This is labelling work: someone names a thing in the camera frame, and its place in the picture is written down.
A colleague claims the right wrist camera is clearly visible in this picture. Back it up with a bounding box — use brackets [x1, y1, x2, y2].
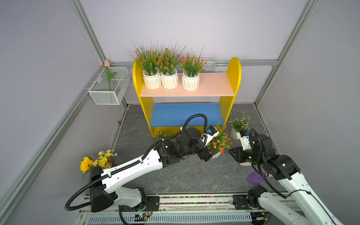
[240, 130, 252, 151]

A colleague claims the pink flower pot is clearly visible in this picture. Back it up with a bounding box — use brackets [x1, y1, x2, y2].
[155, 129, 168, 140]
[229, 112, 250, 140]

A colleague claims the sunflower bouquet in basket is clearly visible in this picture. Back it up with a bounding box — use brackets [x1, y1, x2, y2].
[80, 150, 118, 179]

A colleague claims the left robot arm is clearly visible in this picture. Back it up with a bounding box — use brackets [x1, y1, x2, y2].
[89, 126, 219, 212]

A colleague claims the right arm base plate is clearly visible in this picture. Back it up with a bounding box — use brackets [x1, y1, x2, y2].
[232, 195, 260, 210]

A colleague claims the yellow rack with coloured shelves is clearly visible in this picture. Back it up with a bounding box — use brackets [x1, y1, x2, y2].
[133, 57, 242, 137]

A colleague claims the white wire wall basket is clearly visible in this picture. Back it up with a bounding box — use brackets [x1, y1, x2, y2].
[88, 67, 130, 105]

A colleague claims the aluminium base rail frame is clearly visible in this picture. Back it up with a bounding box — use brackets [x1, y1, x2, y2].
[74, 192, 323, 225]

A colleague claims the purple trowel pink handle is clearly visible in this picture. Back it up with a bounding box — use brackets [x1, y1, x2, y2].
[246, 171, 265, 184]

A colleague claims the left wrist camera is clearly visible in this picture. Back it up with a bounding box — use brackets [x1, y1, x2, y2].
[201, 126, 219, 147]

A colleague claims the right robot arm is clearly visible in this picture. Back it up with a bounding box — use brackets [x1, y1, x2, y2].
[229, 129, 341, 225]

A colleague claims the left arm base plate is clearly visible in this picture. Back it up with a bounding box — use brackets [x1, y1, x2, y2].
[120, 196, 160, 212]

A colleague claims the orange flower pot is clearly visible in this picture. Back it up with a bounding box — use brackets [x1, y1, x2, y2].
[180, 49, 207, 92]
[207, 126, 233, 158]
[130, 43, 161, 90]
[157, 43, 185, 90]

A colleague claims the white wire rail basket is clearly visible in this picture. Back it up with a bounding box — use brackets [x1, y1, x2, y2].
[203, 58, 217, 73]

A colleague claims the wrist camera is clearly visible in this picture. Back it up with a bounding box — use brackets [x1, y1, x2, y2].
[240, 130, 252, 151]
[201, 126, 219, 147]

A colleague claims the pink artificial tulip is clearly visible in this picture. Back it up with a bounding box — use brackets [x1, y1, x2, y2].
[104, 60, 117, 92]

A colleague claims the black corrugated left cable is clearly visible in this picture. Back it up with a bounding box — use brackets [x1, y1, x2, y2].
[64, 113, 209, 212]

